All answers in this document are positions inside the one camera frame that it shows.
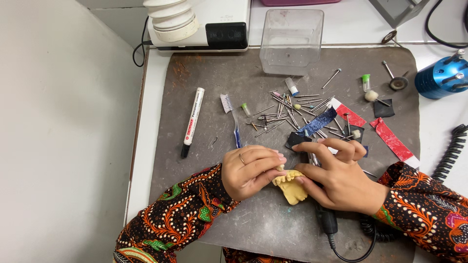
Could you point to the pile of dental burs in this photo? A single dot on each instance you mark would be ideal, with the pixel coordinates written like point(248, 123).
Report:
point(285, 109)

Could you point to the single silver dental bur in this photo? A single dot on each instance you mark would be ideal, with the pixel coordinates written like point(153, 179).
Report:
point(331, 78)

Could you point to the grey metal box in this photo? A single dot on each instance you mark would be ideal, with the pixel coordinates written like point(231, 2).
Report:
point(396, 11)

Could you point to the clear plastic container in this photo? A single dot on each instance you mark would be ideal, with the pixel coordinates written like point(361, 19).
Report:
point(292, 40)

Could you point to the black sandpaper square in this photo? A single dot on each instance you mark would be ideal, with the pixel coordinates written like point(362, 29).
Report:
point(384, 108)

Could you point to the black sandpaper piece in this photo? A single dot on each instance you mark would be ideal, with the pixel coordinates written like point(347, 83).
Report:
point(356, 132)
point(297, 139)

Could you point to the long red paper strip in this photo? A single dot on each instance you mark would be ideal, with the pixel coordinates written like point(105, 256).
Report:
point(393, 140)

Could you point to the black silver dental handpiece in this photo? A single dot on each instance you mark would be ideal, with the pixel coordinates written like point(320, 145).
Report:
point(326, 219)

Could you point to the person's right hand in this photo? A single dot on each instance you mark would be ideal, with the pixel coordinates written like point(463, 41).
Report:
point(343, 182)

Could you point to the pink tray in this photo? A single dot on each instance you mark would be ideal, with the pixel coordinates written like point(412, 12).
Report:
point(299, 2)

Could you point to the tall vial green cap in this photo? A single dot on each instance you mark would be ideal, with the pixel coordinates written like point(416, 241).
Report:
point(366, 83)

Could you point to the dark polishing wheel mandrel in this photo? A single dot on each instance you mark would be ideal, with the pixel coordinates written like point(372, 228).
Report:
point(397, 83)

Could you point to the white permanent marker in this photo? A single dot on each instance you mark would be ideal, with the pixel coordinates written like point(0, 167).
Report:
point(193, 120)

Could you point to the grey work mat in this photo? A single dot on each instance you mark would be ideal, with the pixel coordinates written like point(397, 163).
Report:
point(219, 73)

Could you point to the short red paper strip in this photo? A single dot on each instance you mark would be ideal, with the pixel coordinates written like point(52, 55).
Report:
point(349, 114)

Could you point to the white cotton buff bur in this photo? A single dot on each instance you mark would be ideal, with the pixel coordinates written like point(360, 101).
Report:
point(372, 95)

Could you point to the white desk machine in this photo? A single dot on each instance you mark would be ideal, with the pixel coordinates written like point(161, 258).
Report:
point(204, 25)

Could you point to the blue white toothbrush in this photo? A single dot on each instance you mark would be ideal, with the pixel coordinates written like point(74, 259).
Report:
point(234, 120)

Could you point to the metal cutting disc mandrel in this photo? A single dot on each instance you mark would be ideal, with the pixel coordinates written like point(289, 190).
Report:
point(389, 37)

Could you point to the yellow plaster dental cast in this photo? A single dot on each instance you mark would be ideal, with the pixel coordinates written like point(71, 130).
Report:
point(292, 190)

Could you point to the blue articulating paper strip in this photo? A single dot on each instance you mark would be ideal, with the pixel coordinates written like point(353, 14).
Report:
point(318, 123)

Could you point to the small vial blue cap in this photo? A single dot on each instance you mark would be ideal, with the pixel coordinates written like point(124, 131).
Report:
point(291, 86)

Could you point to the person's left hand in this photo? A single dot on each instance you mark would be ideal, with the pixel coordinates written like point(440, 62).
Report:
point(241, 179)

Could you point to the short vial green cap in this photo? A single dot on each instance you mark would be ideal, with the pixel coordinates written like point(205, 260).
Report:
point(246, 109)

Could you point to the blue metal bur holder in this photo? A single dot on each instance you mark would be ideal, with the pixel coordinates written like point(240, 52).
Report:
point(440, 78)

